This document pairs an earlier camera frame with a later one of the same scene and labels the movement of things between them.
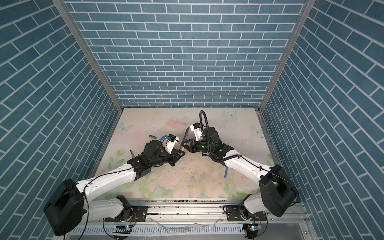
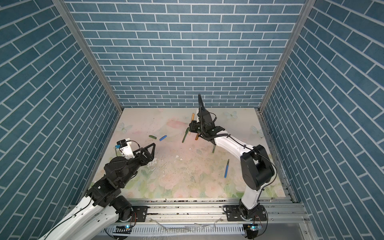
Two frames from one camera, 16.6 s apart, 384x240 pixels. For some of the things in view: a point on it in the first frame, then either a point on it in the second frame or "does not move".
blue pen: (226, 172) does not move
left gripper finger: (173, 162) -> (148, 159)
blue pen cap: (163, 137) does not move
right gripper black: (192, 147) -> (192, 125)
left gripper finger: (176, 154) -> (147, 146)
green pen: (186, 133) does not move
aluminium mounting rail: (194, 213) does not move
